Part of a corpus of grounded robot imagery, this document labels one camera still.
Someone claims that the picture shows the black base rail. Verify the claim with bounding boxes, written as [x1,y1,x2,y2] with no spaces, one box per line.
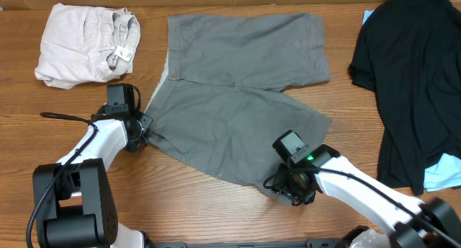
[146,239,390,248]

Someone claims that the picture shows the black t-shirt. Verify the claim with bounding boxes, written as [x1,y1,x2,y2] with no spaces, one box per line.
[347,0,461,197]

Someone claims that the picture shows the light blue garment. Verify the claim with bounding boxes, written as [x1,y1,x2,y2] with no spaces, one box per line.
[362,9,461,193]

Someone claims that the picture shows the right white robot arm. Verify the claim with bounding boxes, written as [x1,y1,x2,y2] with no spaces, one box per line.
[263,143,460,247]

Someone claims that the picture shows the folded beige shorts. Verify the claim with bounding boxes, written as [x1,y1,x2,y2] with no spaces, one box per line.
[35,3,140,89]

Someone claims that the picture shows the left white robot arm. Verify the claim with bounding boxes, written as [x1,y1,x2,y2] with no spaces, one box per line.
[25,110,153,247]

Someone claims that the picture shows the grey shorts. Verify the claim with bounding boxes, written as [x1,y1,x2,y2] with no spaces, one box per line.
[146,13,331,188]

